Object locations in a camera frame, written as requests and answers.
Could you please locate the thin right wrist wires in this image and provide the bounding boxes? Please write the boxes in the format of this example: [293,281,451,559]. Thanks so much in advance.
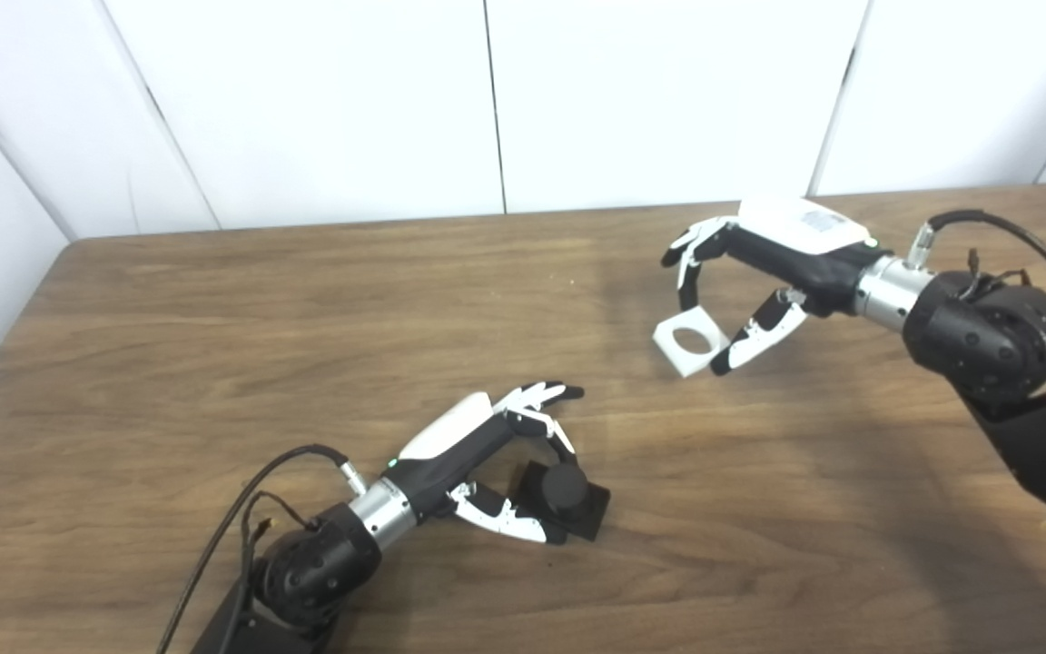
[959,250,1032,301]

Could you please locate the thin wrist wires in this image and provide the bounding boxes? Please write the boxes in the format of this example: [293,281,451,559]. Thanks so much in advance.
[242,490,320,582]
[959,250,1032,301]

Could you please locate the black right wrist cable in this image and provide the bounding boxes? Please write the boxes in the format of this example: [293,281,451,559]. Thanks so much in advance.
[906,210,1046,328]

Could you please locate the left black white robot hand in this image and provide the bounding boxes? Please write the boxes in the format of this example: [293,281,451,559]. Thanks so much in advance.
[384,381,586,546]

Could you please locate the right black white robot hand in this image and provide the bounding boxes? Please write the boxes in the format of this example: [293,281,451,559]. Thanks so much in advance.
[661,197,892,377]

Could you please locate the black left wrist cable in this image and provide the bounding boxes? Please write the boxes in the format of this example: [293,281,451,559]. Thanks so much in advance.
[157,444,370,654]

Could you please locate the thin left wrist wires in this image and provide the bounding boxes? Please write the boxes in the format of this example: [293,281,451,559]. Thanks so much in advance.
[242,490,320,582]

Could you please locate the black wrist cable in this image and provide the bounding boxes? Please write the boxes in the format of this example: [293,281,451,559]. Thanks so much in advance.
[906,210,1046,328]
[157,444,370,654]

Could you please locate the black peg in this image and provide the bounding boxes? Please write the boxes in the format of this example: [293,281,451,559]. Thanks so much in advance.
[509,461,612,543]

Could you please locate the white square piece with hole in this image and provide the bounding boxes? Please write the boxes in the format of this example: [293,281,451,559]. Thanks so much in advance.
[652,307,731,378]

